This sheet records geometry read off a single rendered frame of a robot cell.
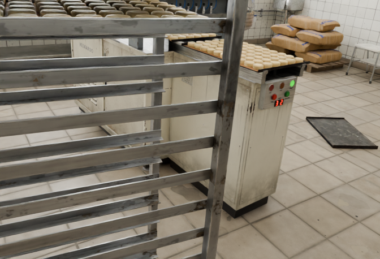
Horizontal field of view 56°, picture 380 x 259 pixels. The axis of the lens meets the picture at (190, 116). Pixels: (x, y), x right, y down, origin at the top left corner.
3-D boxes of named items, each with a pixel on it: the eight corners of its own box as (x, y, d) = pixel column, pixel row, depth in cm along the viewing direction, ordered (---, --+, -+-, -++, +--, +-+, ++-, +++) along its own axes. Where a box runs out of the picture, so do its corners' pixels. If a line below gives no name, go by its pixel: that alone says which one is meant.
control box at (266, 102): (257, 108, 180) (260, 81, 175) (288, 100, 194) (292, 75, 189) (262, 110, 178) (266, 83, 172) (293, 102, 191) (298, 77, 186)
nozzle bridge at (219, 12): (120, 42, 234) (120, -14, 221) (206, 35, 276) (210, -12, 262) (146, 53, 210) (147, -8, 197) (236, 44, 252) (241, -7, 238)
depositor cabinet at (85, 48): (74, 111, 336) (69, 18, 303) (142, 99, 377) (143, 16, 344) (143, 175, 244) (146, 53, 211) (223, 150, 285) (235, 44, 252)
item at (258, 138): (166, 167, 255) (172, 41, 220) (203, 155, 275) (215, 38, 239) (234, 223, 205) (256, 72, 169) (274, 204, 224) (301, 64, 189)
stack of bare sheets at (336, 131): (305, 119, 356) (306, 116, 355) (344, 120, 360) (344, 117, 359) (332, 148, 301) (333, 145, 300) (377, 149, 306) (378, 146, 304)
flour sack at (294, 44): (267, 44, 572) (269, 33, 565) (284, 42, 596) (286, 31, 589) (305, 55, 520) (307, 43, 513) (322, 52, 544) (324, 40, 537)
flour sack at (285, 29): (288, 38, 549) (290, 27, 543) (268, 33, 581) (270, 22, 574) (318, 36, 587) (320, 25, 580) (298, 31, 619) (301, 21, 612)
